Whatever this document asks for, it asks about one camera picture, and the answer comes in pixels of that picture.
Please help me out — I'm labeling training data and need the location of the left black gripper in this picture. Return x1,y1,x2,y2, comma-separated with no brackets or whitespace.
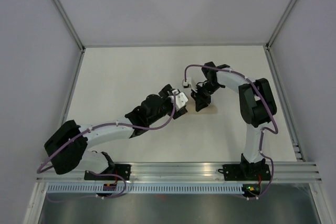
148,84,187,125

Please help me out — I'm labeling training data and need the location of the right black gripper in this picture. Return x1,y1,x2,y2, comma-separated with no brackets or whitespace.
191,82,222,112

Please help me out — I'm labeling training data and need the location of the beige cloth napkin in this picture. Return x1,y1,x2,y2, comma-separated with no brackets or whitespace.
196,104,218,114

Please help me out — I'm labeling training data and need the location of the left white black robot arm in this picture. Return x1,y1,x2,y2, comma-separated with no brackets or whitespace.
37,84,188,180

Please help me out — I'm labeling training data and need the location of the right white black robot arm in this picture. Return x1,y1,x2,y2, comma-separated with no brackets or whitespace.
191,62,277,181

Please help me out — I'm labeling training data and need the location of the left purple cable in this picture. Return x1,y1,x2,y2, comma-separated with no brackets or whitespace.
35,92,177,204

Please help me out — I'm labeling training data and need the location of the purple cable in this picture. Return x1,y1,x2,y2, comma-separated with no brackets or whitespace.
184,64,279,201
35,92,177,204

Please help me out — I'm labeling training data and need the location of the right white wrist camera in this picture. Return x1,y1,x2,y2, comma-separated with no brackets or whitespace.
182,77,195,90

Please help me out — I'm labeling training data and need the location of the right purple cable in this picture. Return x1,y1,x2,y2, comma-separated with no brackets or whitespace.
184,64,279,201

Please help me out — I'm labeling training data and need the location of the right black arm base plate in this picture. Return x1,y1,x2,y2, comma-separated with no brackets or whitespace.
222,164,271,182

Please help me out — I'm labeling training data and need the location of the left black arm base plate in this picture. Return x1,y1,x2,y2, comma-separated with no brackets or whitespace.
84,164,131,181

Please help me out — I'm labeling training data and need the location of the right aluminium frame post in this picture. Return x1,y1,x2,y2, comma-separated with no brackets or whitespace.
265,0,314,50

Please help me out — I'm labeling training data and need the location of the aluminium frame post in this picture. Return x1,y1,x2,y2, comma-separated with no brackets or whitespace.
265,0,314,50
35,0,86,51

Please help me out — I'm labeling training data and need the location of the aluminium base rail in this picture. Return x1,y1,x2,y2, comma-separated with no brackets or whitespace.
35,162,322,184

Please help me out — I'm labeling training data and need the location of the white slotted cable duct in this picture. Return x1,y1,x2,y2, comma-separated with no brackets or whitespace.
47,182,243,194

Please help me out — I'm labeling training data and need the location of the left aluminium frame post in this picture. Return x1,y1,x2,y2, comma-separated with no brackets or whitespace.
35,0,86,51

